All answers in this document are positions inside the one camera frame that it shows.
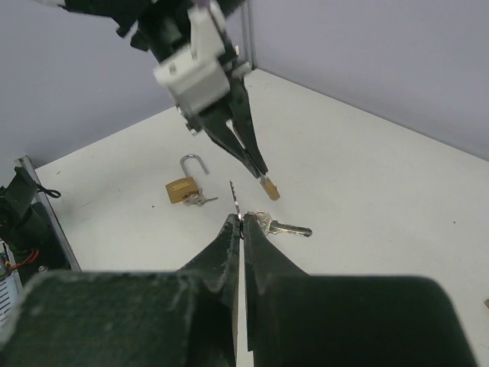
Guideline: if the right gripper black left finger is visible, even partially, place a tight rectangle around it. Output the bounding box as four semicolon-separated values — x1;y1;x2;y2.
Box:
1;214;241;366

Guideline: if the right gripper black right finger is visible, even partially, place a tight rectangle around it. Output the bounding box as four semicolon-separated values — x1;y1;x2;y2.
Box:
242;214;477;366

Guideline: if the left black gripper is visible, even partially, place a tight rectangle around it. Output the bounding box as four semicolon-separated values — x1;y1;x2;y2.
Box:
186;34;268;178

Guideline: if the silver key set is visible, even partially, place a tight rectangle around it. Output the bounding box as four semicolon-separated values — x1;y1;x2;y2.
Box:
229;180;313;239
183;194;218;206

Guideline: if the large brass padlock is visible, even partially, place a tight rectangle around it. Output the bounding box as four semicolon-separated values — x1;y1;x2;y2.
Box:
165;154;209;204

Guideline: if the small brass padlock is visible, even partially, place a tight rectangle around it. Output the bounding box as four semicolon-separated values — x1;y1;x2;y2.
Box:
260;176;280;201

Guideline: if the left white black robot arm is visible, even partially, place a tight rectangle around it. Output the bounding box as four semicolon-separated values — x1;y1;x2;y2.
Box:
53;1;268;179

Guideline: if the aluminium front rail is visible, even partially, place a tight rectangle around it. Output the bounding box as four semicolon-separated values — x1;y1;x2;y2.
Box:
15;155;81;271

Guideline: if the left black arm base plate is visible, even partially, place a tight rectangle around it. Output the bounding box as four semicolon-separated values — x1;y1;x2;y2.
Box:
1;167;71;282

